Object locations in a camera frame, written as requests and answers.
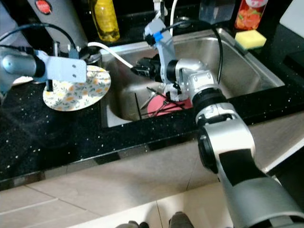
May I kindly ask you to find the stainless steel sink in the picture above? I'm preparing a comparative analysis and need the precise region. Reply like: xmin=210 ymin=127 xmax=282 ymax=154
xmin=100 ymin=28 xmax=285 ymax=128

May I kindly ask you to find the chrome faucet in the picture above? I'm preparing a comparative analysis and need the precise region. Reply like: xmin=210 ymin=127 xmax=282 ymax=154
xmin=152 ymin=0 xmax=164 ymax=22

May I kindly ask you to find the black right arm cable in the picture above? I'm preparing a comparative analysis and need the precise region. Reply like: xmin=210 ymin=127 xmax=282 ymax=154
xmin=164 ymin=19 xmax=223 ymax=85

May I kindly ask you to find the yellow oil bottle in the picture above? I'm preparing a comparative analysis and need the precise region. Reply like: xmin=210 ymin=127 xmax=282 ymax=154
xmin=90 ymin=0 xmax=121 ymax=42

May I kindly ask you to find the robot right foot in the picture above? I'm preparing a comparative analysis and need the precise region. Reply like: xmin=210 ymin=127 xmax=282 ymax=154
xmin=169 ymin=212 xmax=195 ymax=228

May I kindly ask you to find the round metal sink fitting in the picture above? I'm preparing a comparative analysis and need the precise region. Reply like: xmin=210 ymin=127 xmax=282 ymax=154
xmin=175 ymin=16 xmax=193 ymax=27

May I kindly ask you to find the pink plate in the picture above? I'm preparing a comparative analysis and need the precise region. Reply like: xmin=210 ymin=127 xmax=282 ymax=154
xmin=146 ymin=95 xmax=193 ymax=117

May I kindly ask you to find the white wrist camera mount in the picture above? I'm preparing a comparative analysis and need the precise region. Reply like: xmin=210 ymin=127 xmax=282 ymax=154
xmin=36 ymin=50 xmax=88 ymax=85
xmin=144 ymin=18 xmax=177 ymax=88

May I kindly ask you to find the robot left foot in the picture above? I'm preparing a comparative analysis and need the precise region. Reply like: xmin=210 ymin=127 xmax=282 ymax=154
xmin=116 ymin=221 xmax=145 ymax=228

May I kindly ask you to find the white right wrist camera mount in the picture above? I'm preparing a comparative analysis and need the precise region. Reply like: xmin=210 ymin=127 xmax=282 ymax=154
xmin=144 ymin=18 xmax=177 ymax=88

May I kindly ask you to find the yellow sponge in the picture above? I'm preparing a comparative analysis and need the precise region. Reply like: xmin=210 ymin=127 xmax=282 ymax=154
xmin=235 ymin=30 xmax=267 ymax=51

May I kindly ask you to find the clear plastic container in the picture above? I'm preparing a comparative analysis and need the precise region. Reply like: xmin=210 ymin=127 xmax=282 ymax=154
xmin=199 ymin=0 xmax=236 ymax=23

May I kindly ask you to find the black and white cup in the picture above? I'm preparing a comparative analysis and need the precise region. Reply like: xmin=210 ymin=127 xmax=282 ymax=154
xmin=164 ymin=82 xmax=186 ymax=101

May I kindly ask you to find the grey kettle with red button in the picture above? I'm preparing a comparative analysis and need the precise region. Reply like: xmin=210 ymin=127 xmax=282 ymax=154
xmin=28 ymin=0 xmax=84 ymax=48

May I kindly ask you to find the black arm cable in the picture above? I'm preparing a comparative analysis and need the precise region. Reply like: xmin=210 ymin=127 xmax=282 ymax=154
xmin=164 ymin=19 xmax=223 ymax=85
xmin=0 ymin=23 xmax=79 ymax=48

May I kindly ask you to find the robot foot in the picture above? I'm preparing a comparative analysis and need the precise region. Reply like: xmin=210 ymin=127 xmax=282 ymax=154
xmin=169 ymin=212 xmax=195 ymax=228
xmin=116 ymin=221 xmax=145 ymax=228

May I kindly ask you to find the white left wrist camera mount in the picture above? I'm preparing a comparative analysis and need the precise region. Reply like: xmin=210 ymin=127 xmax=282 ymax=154
xmin=36 ymin=50 xmax=88 ymax=85

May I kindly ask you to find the white faucet hose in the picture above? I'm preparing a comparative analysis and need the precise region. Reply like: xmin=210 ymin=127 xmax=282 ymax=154
xmin=86 ymin=0 xmax=177 ymax=69

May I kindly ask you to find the white board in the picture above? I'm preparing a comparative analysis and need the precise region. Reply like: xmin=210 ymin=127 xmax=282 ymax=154
xmin=279 ymin=0 xmax=304 ymax=34

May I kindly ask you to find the red label soap bottle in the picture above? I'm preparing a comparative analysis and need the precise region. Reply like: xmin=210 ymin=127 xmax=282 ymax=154
xmin=234 ymin=0 xmax=269 ymax=30

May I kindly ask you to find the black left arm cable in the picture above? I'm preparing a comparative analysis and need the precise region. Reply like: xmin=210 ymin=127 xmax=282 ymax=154
xmin=0 ymin=23 xmax=79 ymax=48

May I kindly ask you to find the floral print plate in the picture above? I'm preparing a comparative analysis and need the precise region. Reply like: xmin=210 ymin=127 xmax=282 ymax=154
xmin=43 ymin=66 xmax=111 ymax=112

